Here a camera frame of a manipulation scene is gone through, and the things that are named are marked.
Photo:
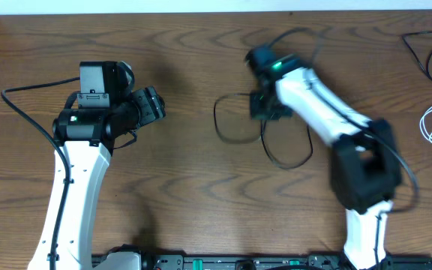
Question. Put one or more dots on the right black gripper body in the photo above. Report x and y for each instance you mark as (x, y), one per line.
(262, 109)

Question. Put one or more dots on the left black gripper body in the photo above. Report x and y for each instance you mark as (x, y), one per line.
(148, 105)

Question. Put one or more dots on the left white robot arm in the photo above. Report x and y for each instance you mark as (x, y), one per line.
(106, 107)

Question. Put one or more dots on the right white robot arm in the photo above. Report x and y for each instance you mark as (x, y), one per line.
(364, 162)

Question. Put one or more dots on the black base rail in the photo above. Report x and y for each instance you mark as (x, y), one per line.
(179, 260)

